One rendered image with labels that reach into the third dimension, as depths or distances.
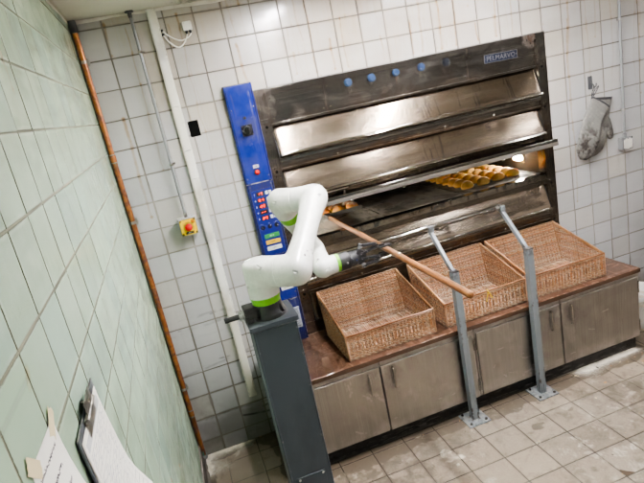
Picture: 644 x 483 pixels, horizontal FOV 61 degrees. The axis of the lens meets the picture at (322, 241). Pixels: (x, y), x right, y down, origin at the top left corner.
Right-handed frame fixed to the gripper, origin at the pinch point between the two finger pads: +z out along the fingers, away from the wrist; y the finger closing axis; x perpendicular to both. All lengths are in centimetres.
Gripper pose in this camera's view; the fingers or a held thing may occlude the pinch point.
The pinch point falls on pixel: (384, 248)
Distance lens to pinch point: 284.4
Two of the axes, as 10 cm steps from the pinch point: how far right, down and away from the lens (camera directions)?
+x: 3.0, 2.1, -9.3
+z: 9.3, -2.6, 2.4
